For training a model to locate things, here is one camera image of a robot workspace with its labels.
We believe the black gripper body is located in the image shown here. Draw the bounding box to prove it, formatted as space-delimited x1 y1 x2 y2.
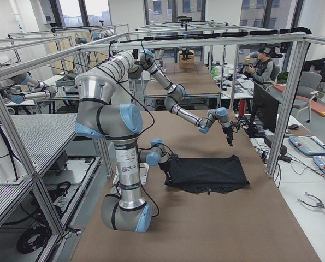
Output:
222 121 240 136
158 153 180 183

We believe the black t-shirt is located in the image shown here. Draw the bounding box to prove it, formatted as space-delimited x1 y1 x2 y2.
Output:
165 155 250 194

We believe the black Huawei monitor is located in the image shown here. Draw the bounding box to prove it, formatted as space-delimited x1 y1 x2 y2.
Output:
246 84 280 138

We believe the person wearing VR headset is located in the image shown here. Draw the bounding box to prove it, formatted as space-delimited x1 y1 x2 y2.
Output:
244 47 275 88

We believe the grey office chair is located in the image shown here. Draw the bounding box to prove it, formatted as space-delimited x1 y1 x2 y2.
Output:
292 71 322 123

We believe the reacher grabber tool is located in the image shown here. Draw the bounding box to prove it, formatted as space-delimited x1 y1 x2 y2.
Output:
297 192 325 210

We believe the aluminium frame post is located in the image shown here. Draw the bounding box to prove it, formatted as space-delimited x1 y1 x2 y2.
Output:
265 41 309 178

